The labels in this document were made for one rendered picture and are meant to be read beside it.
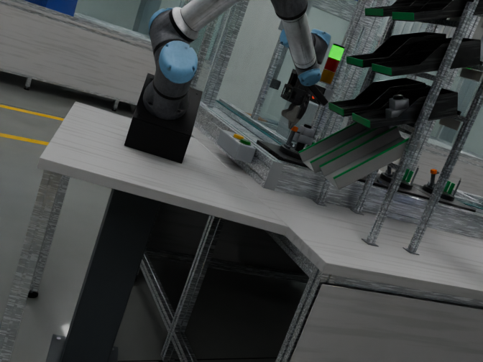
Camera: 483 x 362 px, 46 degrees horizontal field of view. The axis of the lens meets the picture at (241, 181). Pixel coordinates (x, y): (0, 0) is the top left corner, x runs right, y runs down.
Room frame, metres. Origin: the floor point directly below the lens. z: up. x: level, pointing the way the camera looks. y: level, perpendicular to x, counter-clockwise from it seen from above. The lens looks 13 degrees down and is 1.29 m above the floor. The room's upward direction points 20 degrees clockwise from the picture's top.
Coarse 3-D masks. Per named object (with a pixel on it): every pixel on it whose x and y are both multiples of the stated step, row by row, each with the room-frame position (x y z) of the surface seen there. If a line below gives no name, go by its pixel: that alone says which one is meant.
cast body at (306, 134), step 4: (304, 124) 2.14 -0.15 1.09; (300, 128) 2.14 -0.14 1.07; (304, 128) 2.12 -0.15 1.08; (308, 128) 2.13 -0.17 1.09; (300, 132) 2.13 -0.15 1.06; (304, 132) 2.11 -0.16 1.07; (308, 132) 2.12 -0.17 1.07; (312, 132) 2.13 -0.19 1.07; (296, 136) 2.12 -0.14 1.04; (300, 136) 2.11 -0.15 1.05; (304, 136) 2.12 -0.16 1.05; (308, 136) 2.13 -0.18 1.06; (312, 136) 2.13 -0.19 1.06; (296, 140) 2.12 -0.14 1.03; (300, 140) 2.11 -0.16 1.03; (304, 140) 2.12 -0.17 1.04; (308, 140) 2.13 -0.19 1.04; (312, 140) 2.13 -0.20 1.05; (308, 144) 2.13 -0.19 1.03
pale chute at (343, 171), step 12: (384, 132) 1.82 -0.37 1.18; (396, 132) 1.84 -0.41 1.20; (360, 144) 1.81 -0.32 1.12; (372, 144) 1.82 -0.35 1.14; (384, 144) 1.83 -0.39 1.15; (396, 144) 1.70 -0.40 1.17; (348, 156) 1.80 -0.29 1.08; (360, 156) 1.81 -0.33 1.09; (372, 156) 1.79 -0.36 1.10; (384, 156) 1.69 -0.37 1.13; (396, 156) 1.70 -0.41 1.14; (324, 168) 1.78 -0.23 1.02; (336, 168) 1.79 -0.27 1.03; (348, 168) 1.77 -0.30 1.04; (360, 168) 1.68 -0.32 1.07; (372, 168) 1.69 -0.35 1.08; (336, 180) 1.66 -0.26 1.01; (348, 180) 1.67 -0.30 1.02
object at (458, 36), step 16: (464, 16) 1.68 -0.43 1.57; (384, 32) 1.98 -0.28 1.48; (464, 32) 1.69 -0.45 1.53; (448, 48) 1.69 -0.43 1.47; (448, 64) 1.69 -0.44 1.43; (368, 80) 1.97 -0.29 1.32; (432, 96) 1.68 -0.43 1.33; (480, 96) 1.75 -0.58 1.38; (416, 128) 1.69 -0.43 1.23; (464, 128) 1.76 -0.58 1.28; (416, 144) 1.69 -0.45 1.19; (400, 160) 1.69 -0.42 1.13; (448, 160) 1.77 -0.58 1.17; (368, 176) 2.06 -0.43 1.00; (400, 176) 1.69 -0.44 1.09; (448, 176) 1.76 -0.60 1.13; (320, 192) 1.98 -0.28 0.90; (368, 192) 2.05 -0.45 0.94; (432, 192) 1.77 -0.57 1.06; (384, 208) 1.68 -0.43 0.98; (432, 208) 1.76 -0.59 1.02; (368, 240) 1.69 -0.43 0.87; (416, 240) 1.75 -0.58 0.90
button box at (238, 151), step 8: (224, 136) 2.15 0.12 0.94; (232, 136) 2.11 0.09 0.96; (224, 144) 2.12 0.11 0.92; (232, 144) 2.06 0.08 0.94; (240, 144) 2.01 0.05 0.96; (232, 152) 2.04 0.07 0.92; (240, 152) 2.02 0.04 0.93; (248, 152) 2.03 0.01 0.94; (240, 160) 2.02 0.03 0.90; (248, 160) 2.04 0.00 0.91
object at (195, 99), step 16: (192, 96) 1.94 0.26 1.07; (144, 112) 1.83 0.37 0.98; (192, 112) 1.90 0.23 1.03; (144, 128) 1.81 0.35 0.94; (160, 128) 1.82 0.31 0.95; (176, 128) 1.83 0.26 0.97; (192, 128) 1.85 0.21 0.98; (128, 144) 1.80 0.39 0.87; (144, 144) 1.81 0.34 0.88; (160, 144) 1.82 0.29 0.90; (176, 144) 1.83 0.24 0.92; (176, 160) 1.83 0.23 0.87
